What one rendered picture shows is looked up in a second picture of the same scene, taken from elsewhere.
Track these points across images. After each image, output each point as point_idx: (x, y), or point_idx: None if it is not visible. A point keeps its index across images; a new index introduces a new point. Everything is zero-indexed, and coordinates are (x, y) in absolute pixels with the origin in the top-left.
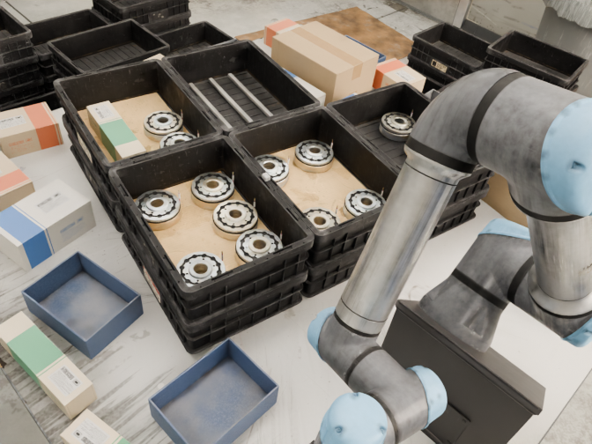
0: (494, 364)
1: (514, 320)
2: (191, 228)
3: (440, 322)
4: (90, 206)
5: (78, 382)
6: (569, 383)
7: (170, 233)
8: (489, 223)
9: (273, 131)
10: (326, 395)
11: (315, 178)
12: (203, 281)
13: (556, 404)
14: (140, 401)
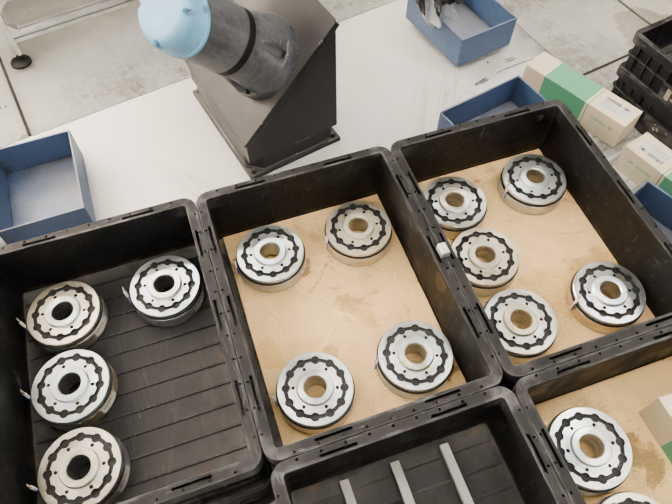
0: (254, 5)
1: (130, 170)
2: (546, 267)
3: (291, 25)
4: None
5: (640, 148)
6: (128, 106)
7: (577, 262)
8: (195, 18)
9: None
10: (383, 134)
11: (325, 346)
12: (539, 108)
13: (159, 93)
14: None
